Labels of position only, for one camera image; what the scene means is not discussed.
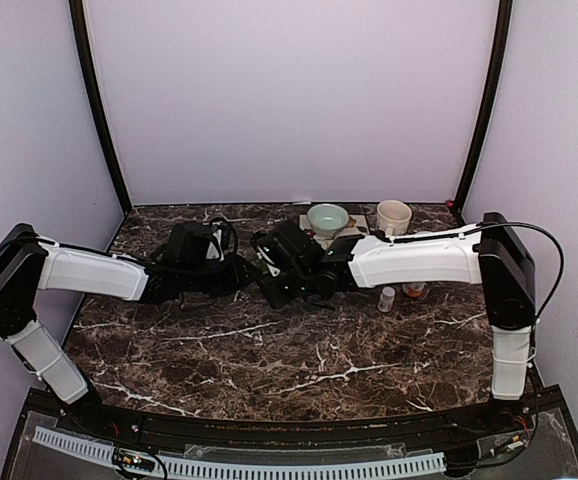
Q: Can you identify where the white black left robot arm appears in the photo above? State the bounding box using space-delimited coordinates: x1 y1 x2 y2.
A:
0 218 260 436

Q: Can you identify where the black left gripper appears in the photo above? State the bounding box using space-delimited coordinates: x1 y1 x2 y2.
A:
181 252 262 299

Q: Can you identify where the black left corner post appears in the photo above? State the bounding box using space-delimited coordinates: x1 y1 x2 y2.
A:
68 0 133 216

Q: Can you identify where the white slotted cable duct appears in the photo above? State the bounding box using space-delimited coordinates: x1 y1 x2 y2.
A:
32 426 446 480

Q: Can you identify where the black corner post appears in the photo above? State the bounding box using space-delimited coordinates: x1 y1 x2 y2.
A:
68 0 133 216
450 0 513 220

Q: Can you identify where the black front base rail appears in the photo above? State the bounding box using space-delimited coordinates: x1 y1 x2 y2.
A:
0 386 578 479

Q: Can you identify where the orange grey-capped pill bottle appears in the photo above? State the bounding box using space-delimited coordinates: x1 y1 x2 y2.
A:
402 282 426 298

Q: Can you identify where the right circuit board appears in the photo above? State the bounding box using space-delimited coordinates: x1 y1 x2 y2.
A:
489 435 529 457

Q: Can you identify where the cream floral ceramic mug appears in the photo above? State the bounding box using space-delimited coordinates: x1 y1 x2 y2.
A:
376 200 413 237

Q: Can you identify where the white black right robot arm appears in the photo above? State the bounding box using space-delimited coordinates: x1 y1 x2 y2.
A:
251 212 537 434

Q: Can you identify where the plain teal ceramic bowl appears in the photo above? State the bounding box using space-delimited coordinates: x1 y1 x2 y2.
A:
306 203 349 239

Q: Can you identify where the green pill organizer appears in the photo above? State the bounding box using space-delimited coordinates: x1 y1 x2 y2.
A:
251 257 265 270

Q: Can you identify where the left circuit board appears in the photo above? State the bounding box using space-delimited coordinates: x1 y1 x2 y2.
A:
112 448 157 472

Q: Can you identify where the circuit board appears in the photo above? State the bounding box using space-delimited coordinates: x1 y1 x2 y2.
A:
112 448 157 472
489 435 529 457

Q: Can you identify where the floral square ceramic plate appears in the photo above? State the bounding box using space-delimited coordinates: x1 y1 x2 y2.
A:
297 213 370 251

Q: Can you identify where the black right corner post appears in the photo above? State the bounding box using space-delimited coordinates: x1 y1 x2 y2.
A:
450 0 513 220

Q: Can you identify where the small white pill bottle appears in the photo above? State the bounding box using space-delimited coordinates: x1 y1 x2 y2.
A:
377 286 396 313

